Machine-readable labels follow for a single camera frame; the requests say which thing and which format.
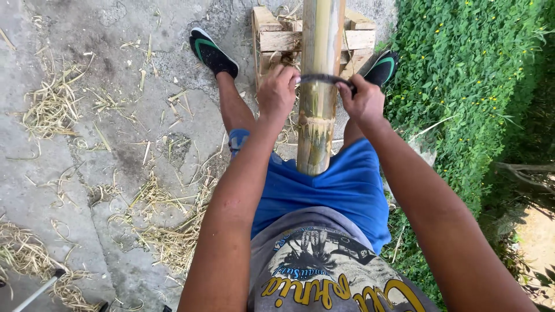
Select person's left hand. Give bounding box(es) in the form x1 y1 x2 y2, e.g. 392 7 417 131
257 65 301 125

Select curved dark metal scraping blade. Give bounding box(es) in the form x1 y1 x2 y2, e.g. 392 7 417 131
297 74 358 94

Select blue shorts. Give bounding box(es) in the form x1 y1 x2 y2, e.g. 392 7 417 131
228 128 393 255

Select person's right hand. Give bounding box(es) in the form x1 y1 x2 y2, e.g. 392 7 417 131
336 74 387 131

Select grey printed t-shirt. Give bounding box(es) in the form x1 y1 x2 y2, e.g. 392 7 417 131
247 206 441 312

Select person's left leg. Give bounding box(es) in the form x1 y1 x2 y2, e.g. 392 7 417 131
215 71 257 136

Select thick bamboo pole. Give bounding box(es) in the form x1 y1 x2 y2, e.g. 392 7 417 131
296 0 347 177

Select person's leg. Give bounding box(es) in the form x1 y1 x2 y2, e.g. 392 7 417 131
343 117 369 149
215 71 257 136

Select wooden slat stand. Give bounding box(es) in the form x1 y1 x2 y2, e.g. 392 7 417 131
251 5 377 90

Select white stick with black tip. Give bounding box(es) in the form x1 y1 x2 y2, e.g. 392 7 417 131
12 269 67 312

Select green leafy hedge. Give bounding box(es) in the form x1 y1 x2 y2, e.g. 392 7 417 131
374 0 555 312

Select person's right leg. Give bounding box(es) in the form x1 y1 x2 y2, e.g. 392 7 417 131
343 117 369 149

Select heap of bamboo shavings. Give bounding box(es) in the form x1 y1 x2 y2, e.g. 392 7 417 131
17 52 97 140
0 221 102 312
106 167 219 278

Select grey stone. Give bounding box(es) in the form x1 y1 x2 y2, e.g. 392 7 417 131
407 133 438 169

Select black green left shoe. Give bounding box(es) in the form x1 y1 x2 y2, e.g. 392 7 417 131
189 27 240 80

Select black green right shoe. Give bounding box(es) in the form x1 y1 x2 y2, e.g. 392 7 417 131
363 49 399 89

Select bare tree roots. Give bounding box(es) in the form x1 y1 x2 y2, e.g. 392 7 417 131
493 161 555 198

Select black green shoe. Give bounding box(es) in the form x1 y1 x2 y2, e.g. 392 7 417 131
189 27 240 80
363 49 399 89

